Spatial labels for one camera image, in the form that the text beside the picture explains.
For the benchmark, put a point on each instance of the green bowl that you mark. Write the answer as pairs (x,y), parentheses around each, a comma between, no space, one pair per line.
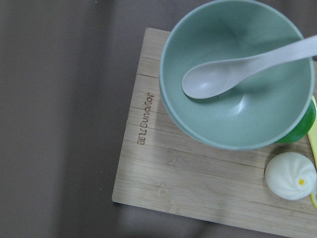
(259,111)

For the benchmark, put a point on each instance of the grey plastic spoon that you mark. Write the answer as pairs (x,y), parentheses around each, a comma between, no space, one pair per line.
(216,77)

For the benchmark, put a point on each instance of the white toy bun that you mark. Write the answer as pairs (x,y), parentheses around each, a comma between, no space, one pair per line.
(291,176)

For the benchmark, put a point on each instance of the bamboo cutting board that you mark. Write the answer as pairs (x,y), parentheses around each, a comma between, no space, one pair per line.
(161,168)

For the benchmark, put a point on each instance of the bright green cup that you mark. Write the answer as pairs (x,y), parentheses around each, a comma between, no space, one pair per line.
(303,127)

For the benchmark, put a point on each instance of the yellow plastic utensil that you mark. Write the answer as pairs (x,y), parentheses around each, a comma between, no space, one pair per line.
(312,136)

